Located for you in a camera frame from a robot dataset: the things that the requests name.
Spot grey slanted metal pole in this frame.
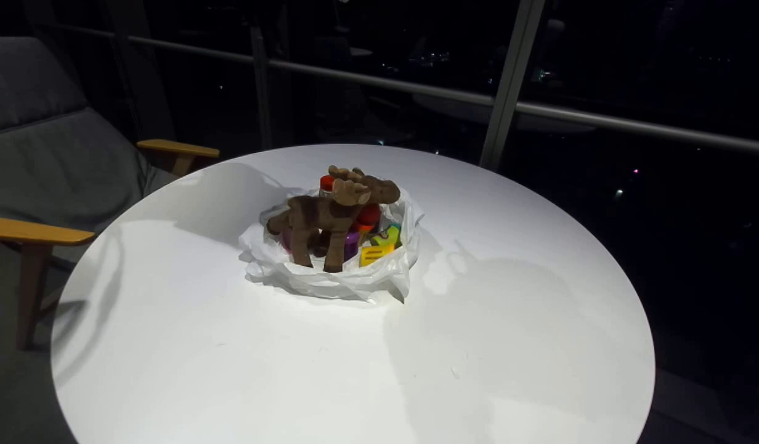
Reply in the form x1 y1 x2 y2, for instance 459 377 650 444
478 0 548 171

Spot white plastic bag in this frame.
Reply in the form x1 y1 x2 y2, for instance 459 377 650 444
236 182 424 306

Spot grey chair wooden armrests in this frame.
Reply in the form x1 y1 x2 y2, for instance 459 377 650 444
0 35 225 352

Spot grey metal railing bar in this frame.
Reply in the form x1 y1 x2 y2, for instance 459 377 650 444
56 23 759 158

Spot brown moose plush toy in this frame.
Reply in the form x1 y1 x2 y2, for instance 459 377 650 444
263 162 405 274

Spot dark vertical railing post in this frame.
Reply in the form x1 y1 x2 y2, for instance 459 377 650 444
249 24 277 141

